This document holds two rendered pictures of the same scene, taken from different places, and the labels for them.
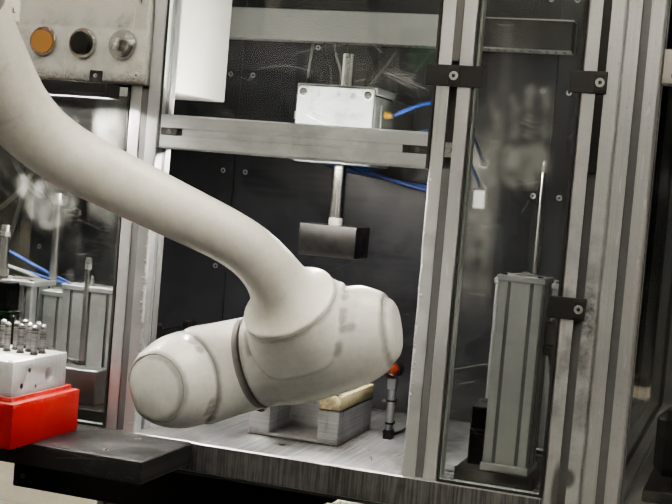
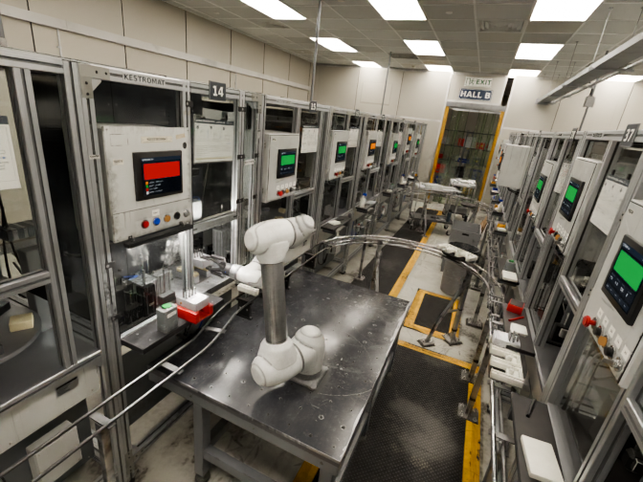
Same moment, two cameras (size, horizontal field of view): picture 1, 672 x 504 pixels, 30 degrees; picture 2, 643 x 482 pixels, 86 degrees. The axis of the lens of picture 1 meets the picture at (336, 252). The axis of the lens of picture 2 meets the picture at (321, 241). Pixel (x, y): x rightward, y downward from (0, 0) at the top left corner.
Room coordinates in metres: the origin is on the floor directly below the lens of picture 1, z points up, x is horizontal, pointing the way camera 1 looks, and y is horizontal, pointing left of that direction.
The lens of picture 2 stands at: (0.87, 1.90, 1.95)
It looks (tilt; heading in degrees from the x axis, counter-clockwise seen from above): 20 degrees down; 274
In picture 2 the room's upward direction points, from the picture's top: 7 degrees clockwise
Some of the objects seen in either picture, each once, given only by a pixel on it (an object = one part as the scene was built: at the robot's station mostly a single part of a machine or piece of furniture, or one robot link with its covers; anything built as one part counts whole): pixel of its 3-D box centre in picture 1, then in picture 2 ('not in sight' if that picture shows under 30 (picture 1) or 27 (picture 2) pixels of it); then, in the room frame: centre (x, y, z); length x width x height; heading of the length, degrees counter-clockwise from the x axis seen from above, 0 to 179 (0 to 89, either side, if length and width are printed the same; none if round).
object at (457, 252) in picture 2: not in sight; (455, 254); (-0.23, -1.30, 0.84); 0.37 x 0.14 x 0.10; 129
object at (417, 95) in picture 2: not in sight; (368, 132); (0.53, -8.33, 1.65); 3.78 x 0.08 x 3.30; 161
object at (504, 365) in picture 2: not in sight; (503, 362); (-0.06, 0.31, 0.84); 0.37 x 0.14 x 0.10; 71
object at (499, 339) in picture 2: not in sight; (506, 338); (-0.09, 0.20, 0.92); 0.13 x 0.10 x 0.09; 161
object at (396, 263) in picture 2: not in sight; (410, 238); (-0.36, -4.20, 0.01); 5.85 x 0.59 x 0.01; 71
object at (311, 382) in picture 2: not in sight; (308, 366); (0.95, 0.43, 0.71); 0.22 x 0.18 x 0.06; 71
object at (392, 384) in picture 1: (391, 400); not in sight; (1.76, -0.10, 0.96); 0.03 x 0.03 x 0.12; 71
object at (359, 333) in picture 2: not in sight; (306, 329); (1.02, 0.02, 0.66); 1.50 x 1.06 x 0.04; 71
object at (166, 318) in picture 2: not in sight; (166, 317); (1.65, 0.55, 0.97); 0.08 x 0.08 x 0.12; 71
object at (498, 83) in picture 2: not in sight; (476, 88); (-1.85, -7.52, 2.96); 1.23 x 0.08 x 0.68; 161
